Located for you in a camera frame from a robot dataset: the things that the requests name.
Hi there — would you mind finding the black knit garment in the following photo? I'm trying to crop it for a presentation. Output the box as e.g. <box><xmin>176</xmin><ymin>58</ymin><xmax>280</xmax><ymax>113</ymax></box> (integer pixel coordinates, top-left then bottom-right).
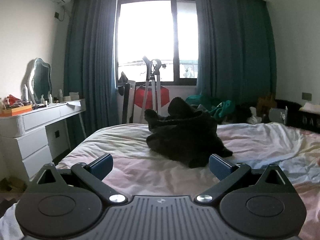
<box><xmin>144</xmin><ymin>97</ymin><xmax>233</xmax><ymax>168</ymax></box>

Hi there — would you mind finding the green clothes pile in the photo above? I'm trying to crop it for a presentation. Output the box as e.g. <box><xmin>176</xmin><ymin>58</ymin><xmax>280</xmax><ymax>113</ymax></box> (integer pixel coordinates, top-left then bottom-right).
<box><xmin>185</xmin><ymin>94</ymin><xmax>235</xmax><ymax>124</ymax></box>

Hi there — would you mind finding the white dressing table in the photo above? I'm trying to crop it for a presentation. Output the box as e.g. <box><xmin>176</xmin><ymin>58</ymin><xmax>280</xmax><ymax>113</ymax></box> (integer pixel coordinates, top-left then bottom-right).
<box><xmin>1</xmin><ymin>99</ymin><xmax>86</xmax><ymax>183</ymax></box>

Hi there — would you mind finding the black bedside cabinet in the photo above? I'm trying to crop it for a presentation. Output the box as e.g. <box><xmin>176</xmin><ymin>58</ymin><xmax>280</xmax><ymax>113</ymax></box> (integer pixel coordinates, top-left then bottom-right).
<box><xmin>268</xmin><ymin>100</ymin><xmax>320</xmax><ymax>133</ymax></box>

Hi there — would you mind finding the orange flat box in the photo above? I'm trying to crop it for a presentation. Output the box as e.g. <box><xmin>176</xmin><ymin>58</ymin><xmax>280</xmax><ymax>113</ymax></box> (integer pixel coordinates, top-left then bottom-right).
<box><xmin>0</xmin><ymin>105</ymin><xmax>33</xmax><ymax>117</ymax></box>

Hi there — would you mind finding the white bottle on dresser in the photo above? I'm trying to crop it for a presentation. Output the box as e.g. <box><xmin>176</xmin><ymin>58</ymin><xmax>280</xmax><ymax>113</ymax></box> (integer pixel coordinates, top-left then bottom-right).
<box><xmin>22</xmin><ymin>84</ymin><xmax>29</xmax><ymax>102</ymax></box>

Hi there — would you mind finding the left teal curtain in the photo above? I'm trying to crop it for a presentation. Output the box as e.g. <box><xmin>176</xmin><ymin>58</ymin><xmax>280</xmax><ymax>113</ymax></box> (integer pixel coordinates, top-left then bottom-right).
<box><xmin>63</xmin><ymin>0</ymin><xmax>119</xmax><ymax>148</ymax></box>

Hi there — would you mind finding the teal curtain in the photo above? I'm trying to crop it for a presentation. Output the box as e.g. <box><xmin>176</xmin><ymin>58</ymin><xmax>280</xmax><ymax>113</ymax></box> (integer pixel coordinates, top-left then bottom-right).
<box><xmin>195</xmin><ymin>0</ymin><xmax>277</xmax><ymax>103</ymax></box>
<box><xmin>63</xmin><ymin>0</ymin><xmax>119</xmax><ymax>148</ymax></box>

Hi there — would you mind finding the right teal curtain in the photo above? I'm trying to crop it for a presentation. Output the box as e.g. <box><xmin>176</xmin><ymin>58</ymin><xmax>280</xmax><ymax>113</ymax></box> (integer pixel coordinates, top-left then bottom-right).
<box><xmin>195</xmin><ymin>0</ymin><xmax>277</xmax><ymax>103</ymax></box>

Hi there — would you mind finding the white tripod stand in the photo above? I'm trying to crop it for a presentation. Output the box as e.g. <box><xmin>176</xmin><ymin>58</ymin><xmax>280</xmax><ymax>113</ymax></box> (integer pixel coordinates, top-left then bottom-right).
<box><xmin>139</xmin><ymin>56</ymin><xmax>167</xmax><ymax>123</ymax></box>

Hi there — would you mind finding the black framed window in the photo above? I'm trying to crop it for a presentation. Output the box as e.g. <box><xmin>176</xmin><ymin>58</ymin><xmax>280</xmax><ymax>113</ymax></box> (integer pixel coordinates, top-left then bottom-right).
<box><xmin>116</xmin><ymin>0</ymin><xmax>199</xmax><ymax>86</ymax></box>

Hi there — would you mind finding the wavy frame vanity mirror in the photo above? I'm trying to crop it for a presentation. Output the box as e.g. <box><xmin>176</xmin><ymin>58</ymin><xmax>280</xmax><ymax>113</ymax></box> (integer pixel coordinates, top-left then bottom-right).
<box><xmin>27</xmin><ymin>57</ymin><xmax>52</xmax><ymax>104</ymax></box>

